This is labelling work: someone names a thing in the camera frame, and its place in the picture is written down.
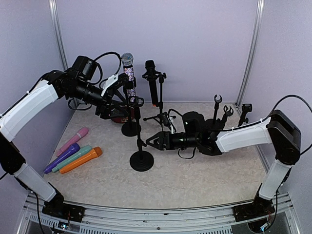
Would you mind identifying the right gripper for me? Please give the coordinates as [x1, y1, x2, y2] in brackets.
[146, 131, 199, 150]

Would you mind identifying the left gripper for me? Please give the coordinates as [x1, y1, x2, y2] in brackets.
[68, 78, 129, 119]

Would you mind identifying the black tripod mic stand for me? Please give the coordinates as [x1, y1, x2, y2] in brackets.
[142, 71, 167, 129]

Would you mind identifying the black orange mic stand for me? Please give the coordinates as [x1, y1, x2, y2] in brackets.
[128, 96, 154, 172]

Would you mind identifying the pink microphone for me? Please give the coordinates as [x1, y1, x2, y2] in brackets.
[56, 127, 89, 157]

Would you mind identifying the black microphone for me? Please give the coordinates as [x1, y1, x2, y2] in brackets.
[145, 60, 158, 107]

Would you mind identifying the orange microphone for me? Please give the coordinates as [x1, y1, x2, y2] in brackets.
[59, 147, 102, 174]

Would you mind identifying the mint green microphone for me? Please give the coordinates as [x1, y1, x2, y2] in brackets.
[52, 145, 92, 173]

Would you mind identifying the purple microphone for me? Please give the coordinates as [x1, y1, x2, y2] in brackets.
[44, 143, 80, 174]

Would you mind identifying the black pink mic stand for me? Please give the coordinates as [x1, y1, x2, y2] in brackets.
[213, 95, 223, 124]

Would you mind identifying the black mint mic stand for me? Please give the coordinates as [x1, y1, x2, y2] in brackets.
[221, 105, 234, 124]

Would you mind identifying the black purple mic stand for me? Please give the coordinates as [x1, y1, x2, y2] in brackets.
[238, 103, 253, 127]

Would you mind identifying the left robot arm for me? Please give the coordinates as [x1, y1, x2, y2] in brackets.
[0, 56, 129, 217]

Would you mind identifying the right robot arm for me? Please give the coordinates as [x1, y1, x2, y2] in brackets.
[146, 106, 308, 216]

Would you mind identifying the black glitter mic stand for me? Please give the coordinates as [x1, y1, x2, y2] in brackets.
[115, 74, 142, 137]

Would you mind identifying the glitter rhinestone microphone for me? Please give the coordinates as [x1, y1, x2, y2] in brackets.
[121, 53, 137, 107]

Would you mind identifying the red floral plate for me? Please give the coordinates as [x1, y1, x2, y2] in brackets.
[111, 109, 135, 124]

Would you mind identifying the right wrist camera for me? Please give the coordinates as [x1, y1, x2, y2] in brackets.
[160, 112, 176, 134]

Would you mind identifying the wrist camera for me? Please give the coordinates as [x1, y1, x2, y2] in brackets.
[101, 73, 128, 97]
[160, 112, 176, 134]

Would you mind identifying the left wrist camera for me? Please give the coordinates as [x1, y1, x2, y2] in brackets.
[101, 73, 128, 97]

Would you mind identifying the aluminium front rail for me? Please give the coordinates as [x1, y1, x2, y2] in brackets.
[17, 192, 300, 234]

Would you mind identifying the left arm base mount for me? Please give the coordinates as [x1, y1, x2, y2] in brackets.
[42, 203, 85, 223]

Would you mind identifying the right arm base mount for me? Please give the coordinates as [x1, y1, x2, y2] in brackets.
[233, 202, 275, 222]

